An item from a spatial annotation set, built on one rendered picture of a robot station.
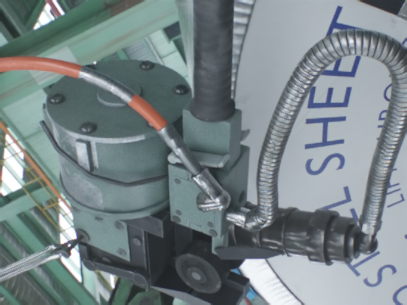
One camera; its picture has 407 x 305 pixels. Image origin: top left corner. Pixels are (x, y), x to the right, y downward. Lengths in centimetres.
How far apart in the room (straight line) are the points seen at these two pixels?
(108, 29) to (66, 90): 506
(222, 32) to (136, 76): 17
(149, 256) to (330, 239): 20
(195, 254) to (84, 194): 15
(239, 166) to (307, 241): 12
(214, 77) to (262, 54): 21
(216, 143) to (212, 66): 8
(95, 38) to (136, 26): 38
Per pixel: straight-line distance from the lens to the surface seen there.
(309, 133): 80
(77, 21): 651
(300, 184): 85
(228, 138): 57
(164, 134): 55
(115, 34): 572
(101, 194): 62
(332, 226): 67
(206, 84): 54
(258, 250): 60
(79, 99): 63
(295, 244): 68
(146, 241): 69
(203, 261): 70
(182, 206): 62
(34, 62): 56
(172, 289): 76
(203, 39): 52
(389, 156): 56
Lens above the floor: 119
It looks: 10 degrees up
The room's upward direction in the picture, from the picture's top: 115 degrees counter-clockwise
